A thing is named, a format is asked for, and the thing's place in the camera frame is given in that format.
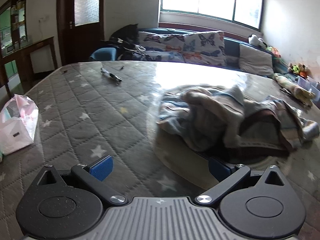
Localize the blue beige striped cloth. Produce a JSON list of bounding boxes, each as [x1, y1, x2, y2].
[[156, 84, 320, 159]]

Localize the black bag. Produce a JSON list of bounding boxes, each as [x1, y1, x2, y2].
[[100, 24, 140, 60]]

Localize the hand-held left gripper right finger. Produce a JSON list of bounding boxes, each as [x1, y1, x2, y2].
[[196, 158, 293, 207]]

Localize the butterfly print pillows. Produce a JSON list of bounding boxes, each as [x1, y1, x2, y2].
[[136, 31, 187, 63]]

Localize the grey pillow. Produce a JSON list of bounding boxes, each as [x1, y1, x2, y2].
[[239, 43, 273, 77]]

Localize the white plush toy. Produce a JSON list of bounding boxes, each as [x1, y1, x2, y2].
[[248, 34, 264, 47]]

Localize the blue sofa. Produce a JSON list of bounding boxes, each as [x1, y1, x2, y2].
[[89, 27, 290, 77]]

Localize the orange plush toy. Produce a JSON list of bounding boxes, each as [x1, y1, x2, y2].
[[266, 45, 282, 58]]

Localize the brown green plush toys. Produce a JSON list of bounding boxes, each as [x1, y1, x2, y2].
[[287, 62, 312, 78]]

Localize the wooden glass cabinet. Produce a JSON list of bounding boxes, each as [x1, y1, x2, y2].
[[0, 0, 28, 98]]

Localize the clear plastic storage box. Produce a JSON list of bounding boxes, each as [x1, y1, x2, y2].
[[297, 76, 320, 92]]

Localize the white pink plastic bag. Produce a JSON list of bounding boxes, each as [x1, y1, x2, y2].
[[0, 94, 40, 155]]

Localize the butterfly print pillow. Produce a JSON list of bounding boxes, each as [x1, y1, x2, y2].
[[183, 31, 227, 67]]

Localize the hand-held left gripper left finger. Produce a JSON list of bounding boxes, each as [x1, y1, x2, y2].
[[32, 155, 127, 207]]

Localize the folded yellow beige clothes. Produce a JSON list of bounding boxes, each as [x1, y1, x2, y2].
[[272, 73, 316, 105]]

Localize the black silver pen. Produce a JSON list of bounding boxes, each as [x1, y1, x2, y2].
[[100, 67, 123, 82]]

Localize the brown wooden door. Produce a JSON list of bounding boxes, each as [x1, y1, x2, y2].
[[56, 0, 105, 67]]

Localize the grey quilted star mattress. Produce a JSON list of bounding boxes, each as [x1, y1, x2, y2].
[[0, 60, 320, 235]]

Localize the dark wooden desk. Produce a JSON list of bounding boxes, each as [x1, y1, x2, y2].
[[15, 36, 58, 83]]

